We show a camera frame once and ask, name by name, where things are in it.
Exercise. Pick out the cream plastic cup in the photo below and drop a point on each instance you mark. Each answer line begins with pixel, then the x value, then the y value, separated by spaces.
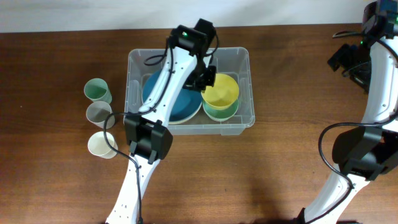
pixel 97 146

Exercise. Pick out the grey plastic cup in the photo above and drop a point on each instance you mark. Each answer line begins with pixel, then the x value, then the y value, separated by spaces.
pixel 97 112

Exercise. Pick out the yellow plastic bowl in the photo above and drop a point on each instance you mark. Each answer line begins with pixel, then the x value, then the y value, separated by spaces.
pixel 223 93

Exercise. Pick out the mint green plastic bowl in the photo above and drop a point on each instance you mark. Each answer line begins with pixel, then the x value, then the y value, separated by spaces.
pixel 234 105

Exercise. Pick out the mint green plastic cup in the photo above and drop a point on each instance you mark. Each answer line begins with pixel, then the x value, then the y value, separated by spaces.
pixel 97 89

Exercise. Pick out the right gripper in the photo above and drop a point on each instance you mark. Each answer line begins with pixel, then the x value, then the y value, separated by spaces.
pixel 341 57

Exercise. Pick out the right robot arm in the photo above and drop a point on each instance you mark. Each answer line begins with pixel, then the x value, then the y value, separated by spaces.
pixel 369 148

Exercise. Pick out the blue plate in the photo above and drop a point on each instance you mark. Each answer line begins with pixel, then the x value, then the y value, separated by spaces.
pixel 149 84

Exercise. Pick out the cream plate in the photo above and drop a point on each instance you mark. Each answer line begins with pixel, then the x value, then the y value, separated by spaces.
pixel 186 107

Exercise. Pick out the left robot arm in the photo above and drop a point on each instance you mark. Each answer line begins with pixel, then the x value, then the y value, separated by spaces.
pixel 187 65

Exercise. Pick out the white plastic bowl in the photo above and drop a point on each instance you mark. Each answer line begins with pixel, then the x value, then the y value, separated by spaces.
pixel 220 115

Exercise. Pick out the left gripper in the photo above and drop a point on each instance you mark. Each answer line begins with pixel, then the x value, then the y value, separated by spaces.
pixel 203 85

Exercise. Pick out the clear plastic storage container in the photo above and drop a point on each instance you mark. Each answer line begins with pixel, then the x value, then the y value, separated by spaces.
pixel 233 61

